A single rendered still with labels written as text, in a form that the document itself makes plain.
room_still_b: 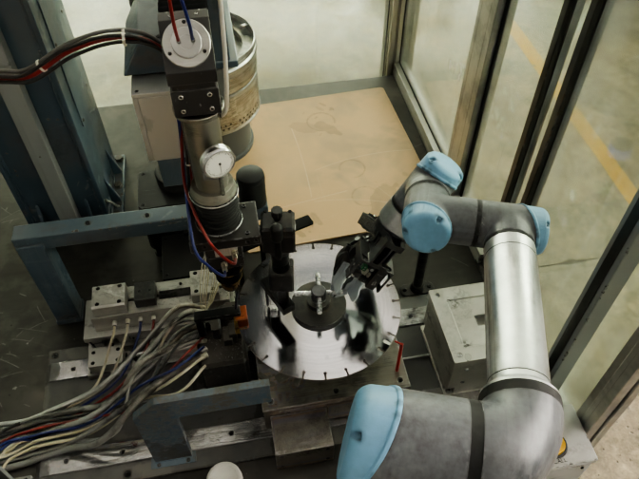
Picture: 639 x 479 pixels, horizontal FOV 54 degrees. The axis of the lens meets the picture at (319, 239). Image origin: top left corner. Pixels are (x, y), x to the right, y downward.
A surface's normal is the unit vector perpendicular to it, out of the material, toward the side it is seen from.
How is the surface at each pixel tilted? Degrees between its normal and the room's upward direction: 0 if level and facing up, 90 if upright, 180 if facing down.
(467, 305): 0
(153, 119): 90
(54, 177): 90
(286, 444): 0
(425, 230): 73
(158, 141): 90
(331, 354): 0
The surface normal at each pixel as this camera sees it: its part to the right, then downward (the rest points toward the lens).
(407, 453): -0.10, -0.08
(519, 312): -0.07, -0.74
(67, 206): 0.18, 0.75
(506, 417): 0.11, -0.84
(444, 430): -0.02, -0.57
